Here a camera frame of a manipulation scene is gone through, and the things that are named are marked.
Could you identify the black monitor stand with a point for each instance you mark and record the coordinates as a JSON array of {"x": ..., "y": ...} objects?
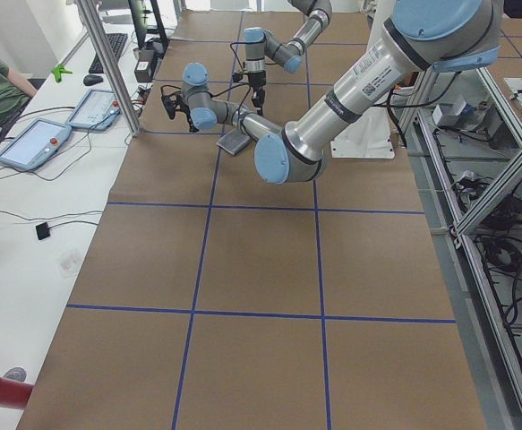
[{"x": 155, "y": 39}]

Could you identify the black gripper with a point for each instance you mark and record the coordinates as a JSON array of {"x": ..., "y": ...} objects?
[
  {"x": 192, "y": 117},
  {"x": 257, "y": 82}
]

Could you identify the aluminium frame post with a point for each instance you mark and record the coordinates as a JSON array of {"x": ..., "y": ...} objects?
[{"x": 89, "y": 15}]

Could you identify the aluminium side frame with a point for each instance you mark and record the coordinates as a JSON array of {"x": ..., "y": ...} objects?
[{"x": 471, "y": 177}]

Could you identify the far teach pendant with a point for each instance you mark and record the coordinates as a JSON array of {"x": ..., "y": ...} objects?
[{"x": 96, "y": 111}]

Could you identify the black power adapter box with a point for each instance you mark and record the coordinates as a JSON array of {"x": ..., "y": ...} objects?
[{"x": 146, "y": 65}]

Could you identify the teach pendant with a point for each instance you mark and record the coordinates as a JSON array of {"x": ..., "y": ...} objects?
[
  {"x": 96, "y": 111},
  {"x": 35, "y": 145}
]

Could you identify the red cylinder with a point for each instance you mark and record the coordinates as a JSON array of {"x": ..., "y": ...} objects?
[{"x": 14, "y": 394}]

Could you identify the near teach pendant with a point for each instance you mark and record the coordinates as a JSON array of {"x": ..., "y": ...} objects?
[{"x": 35, "y": 145}]

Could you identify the green clamp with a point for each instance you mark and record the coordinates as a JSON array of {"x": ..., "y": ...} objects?
[{"x": 59, "y": 71}]

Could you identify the black computer mouse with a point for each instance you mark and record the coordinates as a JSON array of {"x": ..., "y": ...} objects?
[{"x": 92, "y": 79}]

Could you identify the small cardboard box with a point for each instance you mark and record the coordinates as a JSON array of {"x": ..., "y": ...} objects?
[{"x": 446, "y": 114}]

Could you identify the small black square device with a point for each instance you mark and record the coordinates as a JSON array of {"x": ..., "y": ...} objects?
[{"x": 43, "y": 231}]

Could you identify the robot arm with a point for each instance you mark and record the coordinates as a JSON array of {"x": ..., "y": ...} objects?
[
  {"x": 447, "y": 36},
  {"x": 261, "y": 44}
]

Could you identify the pink and grey towel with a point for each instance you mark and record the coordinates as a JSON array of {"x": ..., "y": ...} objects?
[{"x": 234, "y": 142}]

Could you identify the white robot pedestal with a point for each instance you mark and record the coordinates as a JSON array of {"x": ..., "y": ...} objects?
[{"x": 370, "y": 136}]

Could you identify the grey round cap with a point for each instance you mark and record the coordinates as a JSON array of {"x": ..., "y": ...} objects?
[{"x": 17, "y": 373}]

